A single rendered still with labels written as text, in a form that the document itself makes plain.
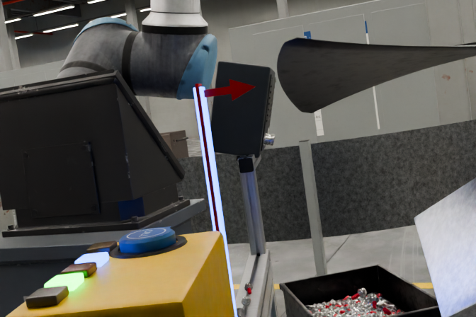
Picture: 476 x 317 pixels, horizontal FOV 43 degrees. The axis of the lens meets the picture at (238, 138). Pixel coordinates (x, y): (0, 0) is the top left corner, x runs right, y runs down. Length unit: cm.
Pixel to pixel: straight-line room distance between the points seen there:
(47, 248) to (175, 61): 37
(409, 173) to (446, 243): 197
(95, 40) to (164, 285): 80
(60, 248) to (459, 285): 53
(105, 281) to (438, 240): 41
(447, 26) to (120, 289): 481
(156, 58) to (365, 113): 595
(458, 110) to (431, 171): 243
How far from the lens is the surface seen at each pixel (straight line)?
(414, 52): 63
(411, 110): 684
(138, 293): 34
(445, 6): 510
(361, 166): 258
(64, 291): 36
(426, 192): 269
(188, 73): 104
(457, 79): 507
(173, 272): 37
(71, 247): 89
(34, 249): 93
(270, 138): 128
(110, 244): 45
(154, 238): 43
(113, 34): 111
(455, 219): 69
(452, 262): 67
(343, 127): 698
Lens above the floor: 117
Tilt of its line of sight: 3 degrees down
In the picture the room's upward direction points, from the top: 8 degrees counter-clockwise
